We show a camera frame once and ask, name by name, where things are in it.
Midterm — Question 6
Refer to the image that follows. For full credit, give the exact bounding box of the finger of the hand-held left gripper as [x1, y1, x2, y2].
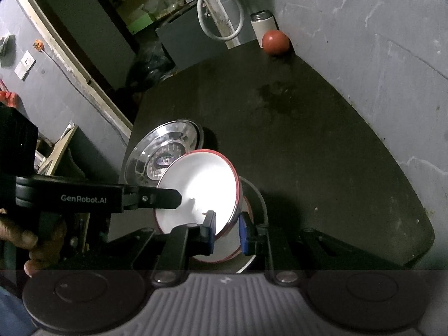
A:
[138, 188, 182, 211]

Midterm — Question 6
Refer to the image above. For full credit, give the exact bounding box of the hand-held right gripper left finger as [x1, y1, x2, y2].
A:
[68, 211, 218, 285]

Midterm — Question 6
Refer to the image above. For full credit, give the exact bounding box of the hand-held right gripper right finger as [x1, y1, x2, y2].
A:
[238, 213, 397, 285]

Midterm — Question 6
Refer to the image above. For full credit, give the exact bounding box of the white red-rimmed bowl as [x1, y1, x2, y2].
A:
[154, 150, 243, 241]
[190, 196, 260, 264]

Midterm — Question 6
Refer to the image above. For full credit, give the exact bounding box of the stainless steel bowl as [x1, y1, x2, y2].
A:
[239, 178, 270, 274]

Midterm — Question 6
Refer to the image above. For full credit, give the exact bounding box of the stainless steel plate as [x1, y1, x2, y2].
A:
[124, 119, 204, 192]

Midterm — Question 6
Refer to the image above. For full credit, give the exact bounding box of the person's left hand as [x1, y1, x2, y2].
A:
[0, 213, 68, 278]

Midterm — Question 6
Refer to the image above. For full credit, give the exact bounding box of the wooden board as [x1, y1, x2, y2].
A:
[36, 122, 78, 176]

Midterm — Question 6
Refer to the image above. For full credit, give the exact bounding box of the black plastic bag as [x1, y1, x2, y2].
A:
[129, 41, 176, 89]

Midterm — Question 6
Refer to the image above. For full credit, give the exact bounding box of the green box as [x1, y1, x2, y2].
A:
[127, 13, 155, 34]

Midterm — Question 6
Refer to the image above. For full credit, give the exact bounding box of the white wooden plank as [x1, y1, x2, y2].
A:
[204, 0, 242, 49]

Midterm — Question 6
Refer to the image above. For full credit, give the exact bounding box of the red ball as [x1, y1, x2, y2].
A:
[262, 30, 291, 56]

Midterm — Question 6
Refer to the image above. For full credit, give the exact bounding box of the white metal-rimmed canister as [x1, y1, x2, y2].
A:
[250, 11, 276, 48]

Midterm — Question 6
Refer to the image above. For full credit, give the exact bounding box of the white door frame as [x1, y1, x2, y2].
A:
[12, 0, 134, 141]

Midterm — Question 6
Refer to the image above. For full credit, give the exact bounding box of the white wall switch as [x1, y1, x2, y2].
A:
[14, 50, 36, 81]

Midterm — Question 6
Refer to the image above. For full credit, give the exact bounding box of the white hose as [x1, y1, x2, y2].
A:
[197, 0, 244, 43]

